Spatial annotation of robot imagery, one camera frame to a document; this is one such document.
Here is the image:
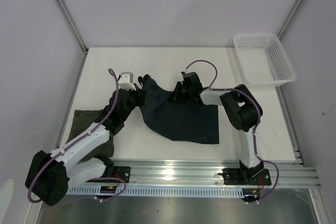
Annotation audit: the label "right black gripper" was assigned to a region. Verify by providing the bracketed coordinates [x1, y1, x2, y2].
[168, 81, 193, 103]

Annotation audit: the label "dark teal shorts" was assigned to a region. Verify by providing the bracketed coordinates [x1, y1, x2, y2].
[138, 74, 219, 145]

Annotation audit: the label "olive green shorts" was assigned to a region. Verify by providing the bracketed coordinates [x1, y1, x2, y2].
[66, 108, 114, 162]

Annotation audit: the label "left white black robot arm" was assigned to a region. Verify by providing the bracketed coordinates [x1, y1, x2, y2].
[25, 88, 145, 206]

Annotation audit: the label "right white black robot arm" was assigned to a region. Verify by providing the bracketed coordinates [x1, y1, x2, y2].
[170, 72, 264, 184]

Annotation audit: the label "white perforated plastic basket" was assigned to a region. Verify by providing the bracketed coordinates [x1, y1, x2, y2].
[233, 33, 296, 88]

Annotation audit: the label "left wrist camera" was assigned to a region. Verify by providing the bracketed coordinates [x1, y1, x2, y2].
[118, 71, 135, 90]

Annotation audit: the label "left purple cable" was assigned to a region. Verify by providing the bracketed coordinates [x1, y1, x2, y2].
[27, 68, 127, 205]

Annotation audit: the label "purple cable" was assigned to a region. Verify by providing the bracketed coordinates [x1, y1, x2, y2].
[27, 68, 127, 205]
[181, 60, 280, 205]

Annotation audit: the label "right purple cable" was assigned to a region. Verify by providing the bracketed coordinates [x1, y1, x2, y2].
[181, 60, 280, 205]

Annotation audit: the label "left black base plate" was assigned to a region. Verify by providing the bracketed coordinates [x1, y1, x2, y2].
[112, 166, 131, 183]

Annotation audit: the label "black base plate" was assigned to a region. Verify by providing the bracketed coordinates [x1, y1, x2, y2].
[221, 168, 272, 186]
[112, 166, 131, 183]

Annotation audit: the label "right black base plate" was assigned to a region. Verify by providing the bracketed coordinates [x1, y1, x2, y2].
[221, 168, 272, 186]

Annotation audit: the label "slotted grey cable duct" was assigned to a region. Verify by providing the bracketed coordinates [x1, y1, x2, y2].
[67, 185, 244, 198]

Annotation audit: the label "aluminium mounting rail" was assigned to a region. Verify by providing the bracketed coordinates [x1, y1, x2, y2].
[68, 158, 322, 190]

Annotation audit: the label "left aluminium frame post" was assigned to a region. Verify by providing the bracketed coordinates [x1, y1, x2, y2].
[54, 0, 88, 54]

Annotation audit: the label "aluminium frame post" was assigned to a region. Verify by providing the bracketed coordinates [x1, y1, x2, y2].
[277, 0, 306, 41]
[54, 0, 88, 54]

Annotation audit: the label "right aluminium frame post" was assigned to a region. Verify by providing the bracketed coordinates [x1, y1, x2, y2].
[277, 0, 306, 41]

